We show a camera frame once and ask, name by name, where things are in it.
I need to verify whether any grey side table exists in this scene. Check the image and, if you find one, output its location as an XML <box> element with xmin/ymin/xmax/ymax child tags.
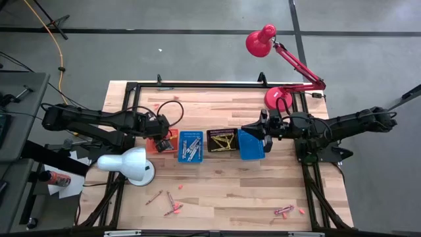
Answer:
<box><xmin>0</xmin><ymin>71</ymin><xmax>51</xmax><ymax>163</ymax></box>

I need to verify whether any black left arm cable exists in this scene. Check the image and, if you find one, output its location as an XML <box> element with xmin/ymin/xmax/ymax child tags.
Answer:
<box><xmin>41</xmin><ymin>100</ymin><xmax>185</xmax><ymax>129</ymax></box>

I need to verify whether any black floor cable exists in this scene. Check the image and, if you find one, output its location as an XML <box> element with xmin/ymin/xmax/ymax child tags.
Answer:
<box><xmin>0</xmin><ymin>51</ymin><xmax>83</xmax><ymax>109</ymax></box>

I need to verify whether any orange plastic basket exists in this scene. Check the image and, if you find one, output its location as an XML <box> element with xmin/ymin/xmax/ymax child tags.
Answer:
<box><xmin>146</xmin><ymin>128</ymin><xmax>180</xmax><ymax>155</ymax></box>

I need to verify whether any black bar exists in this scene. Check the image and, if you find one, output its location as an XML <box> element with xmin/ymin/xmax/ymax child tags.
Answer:
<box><xmin>380</xmin><ymin>84</ymin><xmax>421</xmax><ymax>115</ymax></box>

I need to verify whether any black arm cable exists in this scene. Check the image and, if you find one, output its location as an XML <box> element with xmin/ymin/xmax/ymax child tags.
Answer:
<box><xmin>41</xmin><ymin>100</ymin><xmax>185</xmax><ymax>129</ymax></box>
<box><xmin>275</xmin><ymin>96</ymin><xmax>333</xmax><ymax>142</ymax></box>

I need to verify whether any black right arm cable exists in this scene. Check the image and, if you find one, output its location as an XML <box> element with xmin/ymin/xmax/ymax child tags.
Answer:
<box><xmin>275</xmin><ymin>96</ymin><xmax>333</xmax><ymax>142</ymax></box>

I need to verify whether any silver metal bracket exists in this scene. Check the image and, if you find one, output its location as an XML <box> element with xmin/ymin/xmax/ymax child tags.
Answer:
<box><xmin>287</xmin><ymin>231</ymin><xmax>326</xmax><ymax>237</ymax></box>
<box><xmin>103</xmin><ymin>230</ymin><xmax>142</xmax><ymax>237</ymax></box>

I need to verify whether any yellow cable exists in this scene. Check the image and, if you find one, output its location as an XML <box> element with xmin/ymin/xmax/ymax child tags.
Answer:
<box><xmin>22</xmin><ymin>0</ymin><xmax>72</xmax><ymax>106</ymax></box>

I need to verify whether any black tripod stand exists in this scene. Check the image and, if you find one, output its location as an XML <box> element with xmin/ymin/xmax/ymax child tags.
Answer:
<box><xmin>31</xmin><ymin>0</ymin><xmax>71</xmax><ymax>41</ymax></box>

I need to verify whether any blue plastic basket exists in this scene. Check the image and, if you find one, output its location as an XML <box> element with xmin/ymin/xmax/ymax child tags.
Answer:
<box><xmin>237</xmin><ymin>128</ymin><xmax>266</xmax><ymax>161</ymax></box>
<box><xmin>178</xmin><ymin>130</ymin><xmax>205</xmax><ymax>164</ymax></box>

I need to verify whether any white paper sheet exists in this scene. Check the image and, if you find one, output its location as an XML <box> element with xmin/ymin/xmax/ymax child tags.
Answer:
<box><xmin>43</xmin><ymin>150</ymin><xmax>89</xmax><ymax>199</ymax></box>

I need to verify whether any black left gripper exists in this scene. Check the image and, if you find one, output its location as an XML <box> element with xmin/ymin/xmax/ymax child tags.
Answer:
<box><xmin>146</xmin><ymin>115</ymin><xmax>174</xmax><ymax>153</ymax></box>

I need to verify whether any white desk lamp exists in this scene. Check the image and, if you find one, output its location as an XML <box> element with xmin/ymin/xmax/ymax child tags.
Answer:
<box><xmin>96</xmin><ymin>146</ymin><xmax>156</xmax><ymax>187</ymax></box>

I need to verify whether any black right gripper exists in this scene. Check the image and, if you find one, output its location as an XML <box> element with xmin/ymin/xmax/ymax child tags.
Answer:
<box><xmin>241</xmin><ymin>109</ymin><xmax>291</xmax><ymax>153</ymax></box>

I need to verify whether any black plastic basket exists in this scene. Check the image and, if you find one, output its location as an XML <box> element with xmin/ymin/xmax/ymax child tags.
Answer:
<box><xmin>206</xmin><ymin>128</ymin><xmax>239</xmax><ymax>153</ymax></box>

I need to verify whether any purple crayon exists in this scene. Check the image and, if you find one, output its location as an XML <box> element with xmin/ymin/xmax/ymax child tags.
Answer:
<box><xmin>273</xmin><ymin>204</ymin><xmax>295</xmax><ymax>214</ymax></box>

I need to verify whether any red desk lamp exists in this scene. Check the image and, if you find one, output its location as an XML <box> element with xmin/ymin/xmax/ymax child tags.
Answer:
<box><xmin>245</xmin><ymin>23</ymin><xmax>327</xmax><ymax>111</ymax></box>

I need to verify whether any orange spray can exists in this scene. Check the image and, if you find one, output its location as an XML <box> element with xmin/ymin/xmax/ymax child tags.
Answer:
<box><xmin>38</xmin><ymin>170</ymin><xmax>72</xmax><ymax>188</ymax></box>

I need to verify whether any black metal tool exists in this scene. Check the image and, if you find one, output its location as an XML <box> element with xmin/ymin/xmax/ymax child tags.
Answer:
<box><xmin>0</xmin><ymin>84</ymin><xmax>35</xmax><ymax>107</ymax></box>

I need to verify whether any black beam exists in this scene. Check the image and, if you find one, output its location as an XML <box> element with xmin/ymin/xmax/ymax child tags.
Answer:
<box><xmin>21</xmin><ymin>140</ymin><xmax>90</xmax><ymax>177</ymax></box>

